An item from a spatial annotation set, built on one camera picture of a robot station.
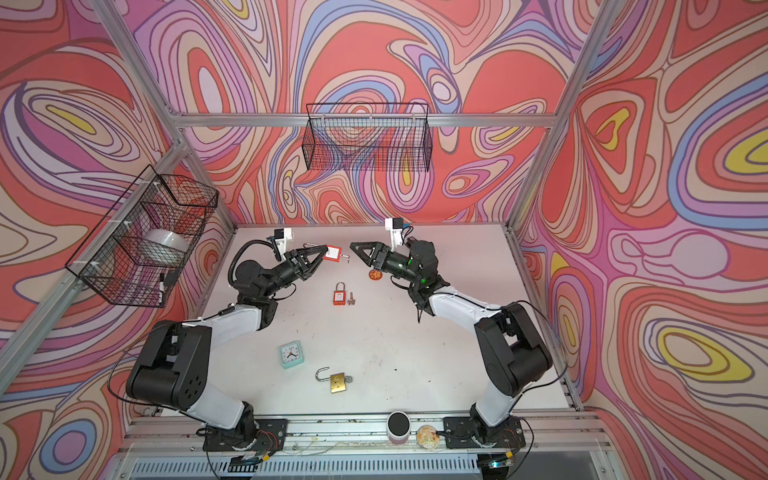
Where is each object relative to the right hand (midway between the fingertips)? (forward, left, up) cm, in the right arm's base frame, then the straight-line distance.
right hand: (354, 254), depth 77 cm
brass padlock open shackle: (-24, +6, -25) cm, 35 cm away
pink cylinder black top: (-37, -10, -22) cm, 44 cm away
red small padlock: (+3, +8, -25) cm, 26 cm away
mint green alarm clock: (-17, +20, -24) cm, 35 cm away
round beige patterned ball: (-38, -17, -26) cm, 49 cm away
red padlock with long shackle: (0, +5, +1) cm, 5 cm away
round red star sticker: (+12, -5, -26) cm, 29 cm away
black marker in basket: (-6, +48, 0) cm, 48 cm away
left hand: (-1, +6, +2) cm, 7 cm away
